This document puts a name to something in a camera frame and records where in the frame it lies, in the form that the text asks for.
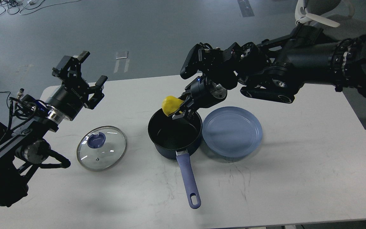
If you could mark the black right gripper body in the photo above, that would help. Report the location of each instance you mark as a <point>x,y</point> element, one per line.
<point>204,93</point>

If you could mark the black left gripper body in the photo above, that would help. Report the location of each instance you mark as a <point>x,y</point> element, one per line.
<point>69,98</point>

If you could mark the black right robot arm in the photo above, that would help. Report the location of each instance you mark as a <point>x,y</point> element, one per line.
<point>273,70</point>

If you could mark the white grey office chair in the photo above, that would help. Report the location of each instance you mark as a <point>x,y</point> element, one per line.
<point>312,12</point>

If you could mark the glass pot lid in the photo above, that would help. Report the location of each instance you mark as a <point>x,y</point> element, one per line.
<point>101,148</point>

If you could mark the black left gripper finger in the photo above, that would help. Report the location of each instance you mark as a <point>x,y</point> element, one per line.
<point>68,70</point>
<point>94,94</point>

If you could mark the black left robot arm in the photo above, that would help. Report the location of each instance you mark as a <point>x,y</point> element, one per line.
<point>23,149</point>

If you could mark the dark blue saucepan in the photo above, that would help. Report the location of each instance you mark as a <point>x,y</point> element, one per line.
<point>178,139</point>

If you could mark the blue plate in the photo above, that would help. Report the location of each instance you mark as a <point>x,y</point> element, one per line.
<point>232,132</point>

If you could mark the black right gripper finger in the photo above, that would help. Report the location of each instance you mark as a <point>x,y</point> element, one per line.
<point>186,95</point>
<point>185,110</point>

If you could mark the yellow potato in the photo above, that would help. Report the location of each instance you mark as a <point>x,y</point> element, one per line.
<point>171,105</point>

